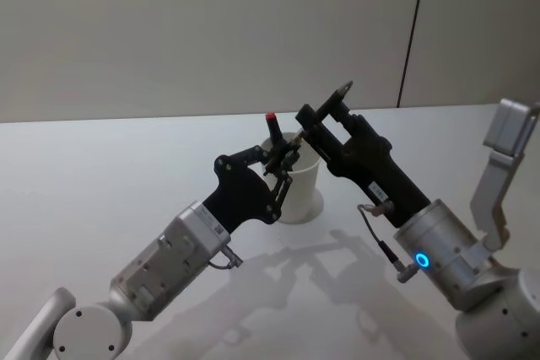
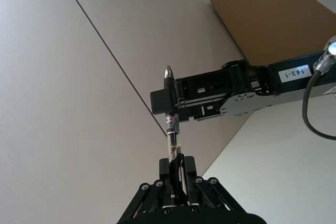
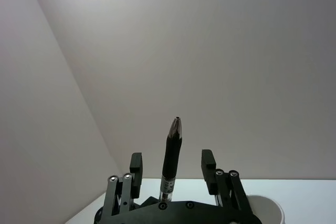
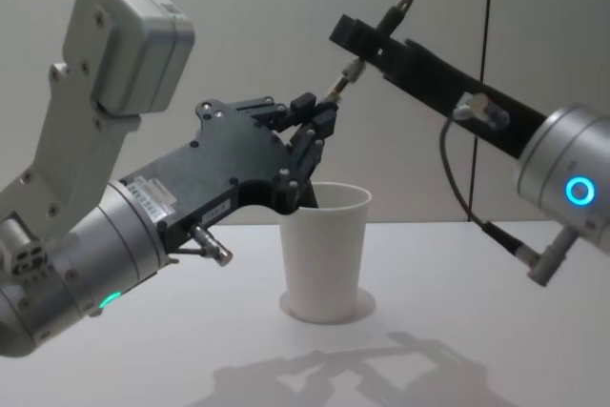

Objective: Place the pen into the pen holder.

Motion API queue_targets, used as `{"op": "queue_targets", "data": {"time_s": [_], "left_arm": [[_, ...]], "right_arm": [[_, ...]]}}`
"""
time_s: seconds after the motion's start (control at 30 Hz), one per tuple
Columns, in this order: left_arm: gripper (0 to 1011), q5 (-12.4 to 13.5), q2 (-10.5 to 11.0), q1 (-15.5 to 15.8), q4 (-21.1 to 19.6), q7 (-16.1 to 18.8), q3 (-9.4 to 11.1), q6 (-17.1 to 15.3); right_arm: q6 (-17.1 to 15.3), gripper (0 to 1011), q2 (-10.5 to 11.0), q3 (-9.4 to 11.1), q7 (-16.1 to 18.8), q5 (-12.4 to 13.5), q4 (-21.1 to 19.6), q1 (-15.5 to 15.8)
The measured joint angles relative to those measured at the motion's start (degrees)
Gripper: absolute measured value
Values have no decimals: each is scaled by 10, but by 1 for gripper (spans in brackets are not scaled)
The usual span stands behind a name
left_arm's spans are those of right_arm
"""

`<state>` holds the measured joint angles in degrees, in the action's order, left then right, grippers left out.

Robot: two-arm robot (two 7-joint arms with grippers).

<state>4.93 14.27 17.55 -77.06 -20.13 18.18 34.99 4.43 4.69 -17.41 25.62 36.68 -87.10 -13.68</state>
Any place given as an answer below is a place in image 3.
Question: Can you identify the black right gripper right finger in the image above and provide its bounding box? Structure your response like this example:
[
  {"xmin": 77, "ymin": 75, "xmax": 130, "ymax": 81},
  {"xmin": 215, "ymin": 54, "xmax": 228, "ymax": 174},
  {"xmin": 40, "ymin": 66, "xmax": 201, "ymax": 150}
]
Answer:
[{"xmin": 201, "ymin": 149, "xmax": 256, "ymax": 216}]

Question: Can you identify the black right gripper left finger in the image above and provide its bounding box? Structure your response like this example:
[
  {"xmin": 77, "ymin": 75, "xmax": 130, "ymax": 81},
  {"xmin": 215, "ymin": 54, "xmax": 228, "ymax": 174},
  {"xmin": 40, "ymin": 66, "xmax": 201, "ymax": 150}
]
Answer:
[{"xmin": 103, "ymin": 152, "xmax": 144, "ymax": 219}]

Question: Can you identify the black pen with silver tip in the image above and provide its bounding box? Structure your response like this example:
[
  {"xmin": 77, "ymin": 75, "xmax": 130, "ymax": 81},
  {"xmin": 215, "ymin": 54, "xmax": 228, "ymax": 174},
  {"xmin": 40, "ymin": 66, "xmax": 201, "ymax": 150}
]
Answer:
[{"xmin": 159, "ymin": 115, "xmax": 184, "ymax": 204}]

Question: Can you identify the white cup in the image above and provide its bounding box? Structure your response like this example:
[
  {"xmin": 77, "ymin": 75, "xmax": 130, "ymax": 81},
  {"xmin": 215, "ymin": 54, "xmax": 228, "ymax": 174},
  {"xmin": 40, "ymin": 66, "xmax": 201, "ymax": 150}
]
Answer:
[{"xmin": 246, "ymin": 195, "xmax": 286, "ymax": 224}]

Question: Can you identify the white table cloth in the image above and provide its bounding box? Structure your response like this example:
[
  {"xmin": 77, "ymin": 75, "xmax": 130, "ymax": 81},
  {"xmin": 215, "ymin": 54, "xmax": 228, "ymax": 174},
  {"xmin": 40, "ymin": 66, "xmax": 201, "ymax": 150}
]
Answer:
[{"xmin": 64, "ymin": 177, "xmax": 336, "ymax": 224}]

